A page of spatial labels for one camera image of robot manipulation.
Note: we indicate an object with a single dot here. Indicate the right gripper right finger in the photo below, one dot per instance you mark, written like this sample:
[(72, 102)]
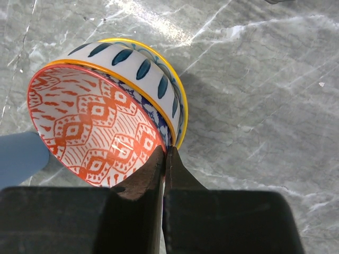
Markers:
[(200, 220)]

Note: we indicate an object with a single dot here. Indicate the cream bowl under red bowl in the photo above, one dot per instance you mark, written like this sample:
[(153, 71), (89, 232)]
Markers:
[(167, 68)]

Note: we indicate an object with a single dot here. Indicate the white bowl blue dashes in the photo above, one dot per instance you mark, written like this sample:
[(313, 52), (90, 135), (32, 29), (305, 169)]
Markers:
[(135, 70)]

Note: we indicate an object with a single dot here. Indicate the red patterned bowl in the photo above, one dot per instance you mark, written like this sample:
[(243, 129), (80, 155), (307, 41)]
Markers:
[(90, 124)]

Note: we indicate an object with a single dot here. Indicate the blue upright plastic cup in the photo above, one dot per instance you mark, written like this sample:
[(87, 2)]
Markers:
[(22, 156)]

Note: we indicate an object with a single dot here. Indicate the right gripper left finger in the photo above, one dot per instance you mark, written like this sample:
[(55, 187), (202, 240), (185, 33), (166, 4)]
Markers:
[(121, 219)]

